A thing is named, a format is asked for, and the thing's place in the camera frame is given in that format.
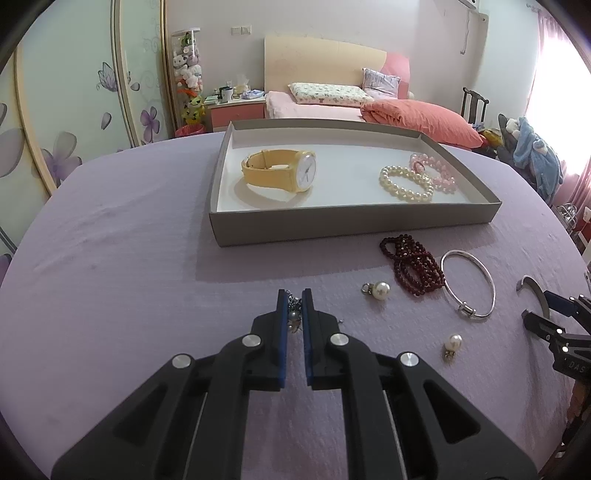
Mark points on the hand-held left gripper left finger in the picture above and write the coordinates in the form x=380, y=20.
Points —
x=280, y=337

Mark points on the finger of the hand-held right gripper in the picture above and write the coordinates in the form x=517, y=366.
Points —
x=540, y=325
x=561, y=304

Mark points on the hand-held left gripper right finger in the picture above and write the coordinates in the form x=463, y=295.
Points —
x=308, y=337

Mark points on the silver pearl pendant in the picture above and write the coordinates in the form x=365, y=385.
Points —
x=294, y=315

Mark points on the grey metal cuff bangle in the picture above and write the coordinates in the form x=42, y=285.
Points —
x=535, y=288

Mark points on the thin silver bangle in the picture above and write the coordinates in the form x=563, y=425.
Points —
x=467, y=310

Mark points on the pearl drop earring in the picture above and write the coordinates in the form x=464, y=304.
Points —
x=381, y=290
x=455, y=342

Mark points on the grey cardboard tray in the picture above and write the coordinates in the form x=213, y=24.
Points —
x=323, y=226

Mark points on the yellow wrist watch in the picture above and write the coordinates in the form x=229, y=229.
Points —
x=272, y=177

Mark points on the blue plush garment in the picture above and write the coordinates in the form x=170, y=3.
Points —
x=535, y=152

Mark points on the grey chair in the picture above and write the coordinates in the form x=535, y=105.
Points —
x=505, y=147

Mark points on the dark wooden chair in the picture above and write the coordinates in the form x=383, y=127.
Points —
x=471, y=99

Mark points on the bin with red bag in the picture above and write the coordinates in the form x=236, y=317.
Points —
x=189, y=130

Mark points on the pink and beige nightstand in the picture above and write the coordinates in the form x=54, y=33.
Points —
x=235, y=115

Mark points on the folded orange quilt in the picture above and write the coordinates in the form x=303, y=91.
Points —
x=425, y=120

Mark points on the yellow green plush toy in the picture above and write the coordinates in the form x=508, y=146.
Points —
x=194, y=110

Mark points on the patterned white pillow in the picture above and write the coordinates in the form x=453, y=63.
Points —
x=328, y=94

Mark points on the white mug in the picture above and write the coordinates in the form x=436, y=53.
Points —
x=226, y=94

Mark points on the pink curtain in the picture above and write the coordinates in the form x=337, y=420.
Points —
x=545, y=46

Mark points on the lilac printed pillow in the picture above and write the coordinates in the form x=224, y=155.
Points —
x=381, y=83

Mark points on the beige and pink headboard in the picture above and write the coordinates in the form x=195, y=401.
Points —
x=314, y=60

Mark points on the clear tube of plush toys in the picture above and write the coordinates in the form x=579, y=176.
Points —
x=187, y=69

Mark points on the white air conditioner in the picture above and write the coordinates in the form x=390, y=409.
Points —
x=468, y=3

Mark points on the sliding wardrobe with flower print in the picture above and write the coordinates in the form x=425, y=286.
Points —
x=69, y=92

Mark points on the white pipe duct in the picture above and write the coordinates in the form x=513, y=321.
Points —
x=480, y=23

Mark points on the white wall switch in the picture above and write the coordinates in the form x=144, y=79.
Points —
x=241, y=30

